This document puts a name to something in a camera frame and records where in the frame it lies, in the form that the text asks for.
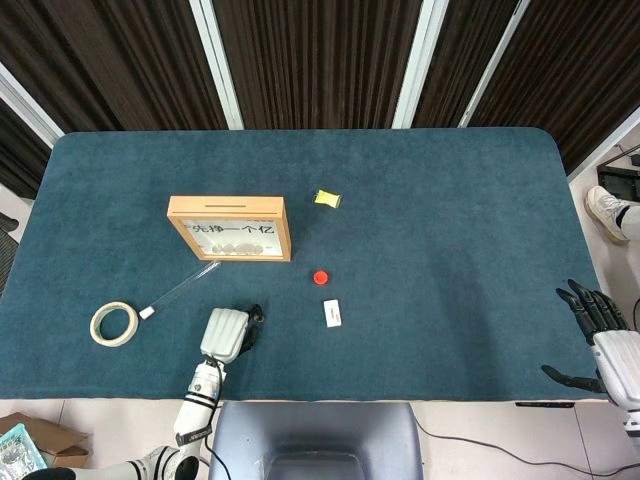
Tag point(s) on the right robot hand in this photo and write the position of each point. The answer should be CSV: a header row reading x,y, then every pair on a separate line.
x,y
620,360

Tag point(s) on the black office chair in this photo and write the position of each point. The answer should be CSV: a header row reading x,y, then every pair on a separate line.
x,y
6,250

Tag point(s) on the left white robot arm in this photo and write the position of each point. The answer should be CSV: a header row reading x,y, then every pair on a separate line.
x,y
197,410

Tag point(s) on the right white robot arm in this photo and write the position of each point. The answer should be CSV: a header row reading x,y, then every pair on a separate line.
x,y
632,425

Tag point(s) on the small red cap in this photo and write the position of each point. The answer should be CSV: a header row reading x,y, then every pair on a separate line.
x,y
320,277

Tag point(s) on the blue table cloth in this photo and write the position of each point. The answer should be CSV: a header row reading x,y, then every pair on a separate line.
x,y
425,250

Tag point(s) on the brown cardboard box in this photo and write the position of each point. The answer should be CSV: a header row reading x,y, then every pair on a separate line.
x,y
60,440

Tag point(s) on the white sneaker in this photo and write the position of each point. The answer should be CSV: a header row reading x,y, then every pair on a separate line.
x,y
602,210

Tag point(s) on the teal plastic basket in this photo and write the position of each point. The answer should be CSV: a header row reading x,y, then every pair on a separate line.
x,y
20,452

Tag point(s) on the grey robot torso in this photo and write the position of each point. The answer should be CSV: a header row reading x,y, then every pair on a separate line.
x,y
315,430

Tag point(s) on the black desk edge panel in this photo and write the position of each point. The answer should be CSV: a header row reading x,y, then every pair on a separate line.
x,y
545,403

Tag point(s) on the person lower leg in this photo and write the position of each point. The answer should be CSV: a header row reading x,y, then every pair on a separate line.
x,y
630,217

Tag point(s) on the wooden coin bank box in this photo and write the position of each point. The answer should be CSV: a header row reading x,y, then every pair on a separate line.
x,y
225,210

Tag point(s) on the black floor stand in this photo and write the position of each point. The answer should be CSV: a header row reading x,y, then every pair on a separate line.
x,y
620,177

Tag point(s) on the small white rectangular box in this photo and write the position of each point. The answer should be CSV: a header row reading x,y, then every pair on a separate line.
x,y
332,314

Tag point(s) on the yellow packet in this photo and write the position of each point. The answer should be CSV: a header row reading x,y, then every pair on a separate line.
x,y
327,198

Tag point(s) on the clear tube with white cap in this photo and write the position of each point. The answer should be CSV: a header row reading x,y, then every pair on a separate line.
x,y
180,289

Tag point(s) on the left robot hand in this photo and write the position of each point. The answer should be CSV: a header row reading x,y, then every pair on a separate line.
x,y
225,332

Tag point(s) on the masking tape roll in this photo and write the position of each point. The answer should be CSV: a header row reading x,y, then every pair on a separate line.
x,y
134,324

